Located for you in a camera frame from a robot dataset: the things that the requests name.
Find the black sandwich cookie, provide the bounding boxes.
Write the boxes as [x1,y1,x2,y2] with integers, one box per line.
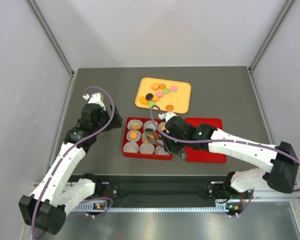
[145,93,154,101]
[144,128,155,134]

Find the orange flower cookie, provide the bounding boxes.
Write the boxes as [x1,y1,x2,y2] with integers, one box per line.
[131,124,140,130]

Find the pink round cookie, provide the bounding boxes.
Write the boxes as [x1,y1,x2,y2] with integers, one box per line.
[170,85,178,92]
[155,90,164,98]

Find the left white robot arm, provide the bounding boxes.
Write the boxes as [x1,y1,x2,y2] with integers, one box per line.
[18,92,123,239]

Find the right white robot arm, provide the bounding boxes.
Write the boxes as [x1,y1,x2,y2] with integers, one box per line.
[158,112,299,198]

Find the white paper cup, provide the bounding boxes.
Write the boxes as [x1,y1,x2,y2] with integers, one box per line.
[143,120,158,133]
[127,119,143,131]
[123,142,139,154]
[154,145,170,156]
[141,133,155,144]
[158,122,166,131]
[139,143,155,155]
[126,130,142,143]

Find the red box lid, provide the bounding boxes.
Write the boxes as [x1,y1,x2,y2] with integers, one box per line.
[185,117,227,164]

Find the red compartment box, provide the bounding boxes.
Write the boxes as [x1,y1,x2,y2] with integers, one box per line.
[121,116,173,161]

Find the orange star cookie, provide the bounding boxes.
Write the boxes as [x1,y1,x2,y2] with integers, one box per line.
[139,96,149,105]

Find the brown round cookie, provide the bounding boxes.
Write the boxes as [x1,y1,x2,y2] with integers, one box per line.
[165,105,174,112]
[159,83,166,90]

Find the green round cookie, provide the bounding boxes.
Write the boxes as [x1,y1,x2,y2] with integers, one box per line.
[162,88,171,95]
[148,100,157,109]

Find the orange plastic tray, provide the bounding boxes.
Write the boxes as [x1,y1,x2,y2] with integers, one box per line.
[134,77,192,114]

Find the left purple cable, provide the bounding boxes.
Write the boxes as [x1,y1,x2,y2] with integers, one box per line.
[31,86,115,238]

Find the purple cable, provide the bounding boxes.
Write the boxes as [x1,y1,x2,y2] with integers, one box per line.
[31,86,115,238]
[149,104,300,218]

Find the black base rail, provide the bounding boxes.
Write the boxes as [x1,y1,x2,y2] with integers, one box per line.
[69,173,252,209]

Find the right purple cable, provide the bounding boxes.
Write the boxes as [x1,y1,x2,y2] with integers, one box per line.
[149,104,300,218]

